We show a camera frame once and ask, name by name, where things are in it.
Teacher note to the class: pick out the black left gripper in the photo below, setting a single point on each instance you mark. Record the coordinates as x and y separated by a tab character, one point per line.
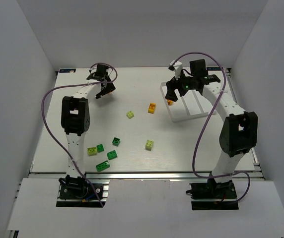
106	88

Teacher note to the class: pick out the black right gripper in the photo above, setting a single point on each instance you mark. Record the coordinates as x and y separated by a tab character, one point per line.
173	87

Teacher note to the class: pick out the yellow lego brick slope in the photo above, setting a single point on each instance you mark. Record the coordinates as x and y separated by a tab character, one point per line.
151	108

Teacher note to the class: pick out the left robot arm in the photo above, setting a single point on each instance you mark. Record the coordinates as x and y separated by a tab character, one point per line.
75	117

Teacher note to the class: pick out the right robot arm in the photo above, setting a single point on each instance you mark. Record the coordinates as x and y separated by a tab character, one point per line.
239	131

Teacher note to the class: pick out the white divided sorting tray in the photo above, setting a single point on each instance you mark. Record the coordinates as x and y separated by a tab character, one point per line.
191	106

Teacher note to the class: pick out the light green square lego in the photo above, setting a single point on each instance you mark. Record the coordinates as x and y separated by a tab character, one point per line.
130	114

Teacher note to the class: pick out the blue label sticker right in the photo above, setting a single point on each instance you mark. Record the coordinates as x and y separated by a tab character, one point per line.
213	68

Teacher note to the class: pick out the blue label sticker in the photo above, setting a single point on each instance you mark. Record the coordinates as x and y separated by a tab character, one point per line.
213	68
67	70

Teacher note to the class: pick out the blue label sticker left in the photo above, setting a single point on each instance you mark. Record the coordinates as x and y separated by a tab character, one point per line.
67	70

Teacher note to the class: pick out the dark green square lego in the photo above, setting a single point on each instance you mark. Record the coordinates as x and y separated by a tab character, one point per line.
116	141

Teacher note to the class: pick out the light green lego near centre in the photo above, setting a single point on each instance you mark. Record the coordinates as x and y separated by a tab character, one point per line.
149	145

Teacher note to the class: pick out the light green flat lego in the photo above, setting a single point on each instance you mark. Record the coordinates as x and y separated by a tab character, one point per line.
91	151

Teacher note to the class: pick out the green long lego brick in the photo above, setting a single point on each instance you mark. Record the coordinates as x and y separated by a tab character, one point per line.
103	166

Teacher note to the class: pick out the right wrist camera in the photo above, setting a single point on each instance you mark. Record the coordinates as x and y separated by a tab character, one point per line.
176	67

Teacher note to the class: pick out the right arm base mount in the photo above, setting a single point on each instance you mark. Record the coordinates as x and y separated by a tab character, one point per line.
213	197

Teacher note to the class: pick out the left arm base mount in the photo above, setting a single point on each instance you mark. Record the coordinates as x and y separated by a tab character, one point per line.
77	192

